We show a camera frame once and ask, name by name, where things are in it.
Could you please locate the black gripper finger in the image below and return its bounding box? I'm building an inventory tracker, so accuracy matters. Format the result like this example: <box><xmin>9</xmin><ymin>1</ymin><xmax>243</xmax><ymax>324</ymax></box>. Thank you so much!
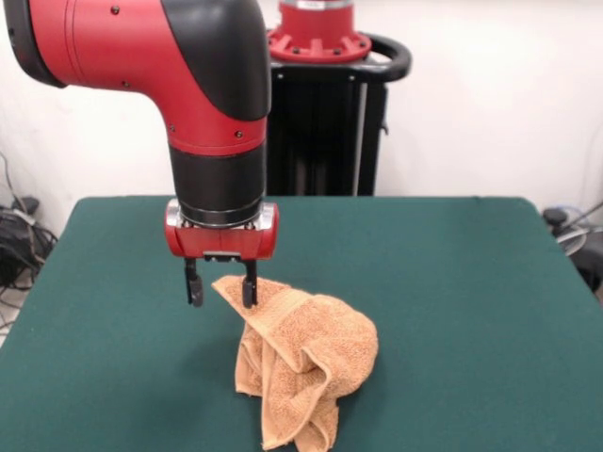
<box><xmin>240</xmin><ymin>258</ymin><xmax>259</xmax><ymax>310</ymax></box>
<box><xmin>182</xmin><ymin>257</ymin><xmax>205</xmax><ymax>308</ymax></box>

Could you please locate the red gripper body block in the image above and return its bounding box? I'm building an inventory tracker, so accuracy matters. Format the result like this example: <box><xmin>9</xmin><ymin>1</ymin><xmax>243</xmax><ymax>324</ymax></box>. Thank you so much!
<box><xmin>164</xmin><ymin>201</ymin><xmax>280</xmax><ymax>263</ymax></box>

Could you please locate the orange terry towel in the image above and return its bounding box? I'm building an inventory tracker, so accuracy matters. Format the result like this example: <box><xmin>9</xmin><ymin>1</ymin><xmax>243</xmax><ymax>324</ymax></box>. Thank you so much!
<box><xmin>210</xmin><ymin>275</ymin><xmax>380</xmax><ymax>452</ymax></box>

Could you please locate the dark green table cloth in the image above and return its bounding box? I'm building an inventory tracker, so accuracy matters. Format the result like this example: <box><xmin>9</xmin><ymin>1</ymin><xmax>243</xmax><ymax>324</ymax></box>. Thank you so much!
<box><xmin>0</xmin><ymin>195</ymin><xmax>603</xmax><ymax>452</ymax></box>

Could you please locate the grey round stand base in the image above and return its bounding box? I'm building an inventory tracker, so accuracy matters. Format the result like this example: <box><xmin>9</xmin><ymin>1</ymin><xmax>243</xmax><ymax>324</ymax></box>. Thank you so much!
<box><xmin>554</xmin><ymin>224</ymin><xmax>589</xmax><ymax>259</ymax></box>

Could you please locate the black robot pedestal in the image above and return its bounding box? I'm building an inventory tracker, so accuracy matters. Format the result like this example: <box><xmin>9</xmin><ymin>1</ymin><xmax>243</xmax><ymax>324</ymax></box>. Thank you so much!
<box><xmin>267</xmin><ymin>30</ymin><xmax>414</xmax><ymax>198</ymax></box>

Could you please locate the black cable tangle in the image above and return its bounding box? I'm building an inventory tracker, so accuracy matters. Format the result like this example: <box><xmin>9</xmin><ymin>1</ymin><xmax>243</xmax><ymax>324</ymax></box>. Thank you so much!
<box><xmin>0</xmin><ymin>150</ymin><xmax>60</xmax><ymax>331</ymax></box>

